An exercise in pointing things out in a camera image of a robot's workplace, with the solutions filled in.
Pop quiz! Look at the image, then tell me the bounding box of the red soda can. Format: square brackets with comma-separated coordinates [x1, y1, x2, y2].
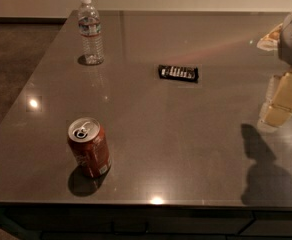
[68, 117, 111, 178]

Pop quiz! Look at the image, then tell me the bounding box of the clear plastic water bottle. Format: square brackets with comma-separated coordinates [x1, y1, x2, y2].
[77, 0, 104, 65]

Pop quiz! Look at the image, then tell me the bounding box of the black rxbar chocolate bar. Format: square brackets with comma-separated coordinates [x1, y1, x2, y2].
[157, 65, 199, 82]

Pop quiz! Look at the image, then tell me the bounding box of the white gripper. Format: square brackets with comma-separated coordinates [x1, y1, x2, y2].
[257, 11, 292, 128]

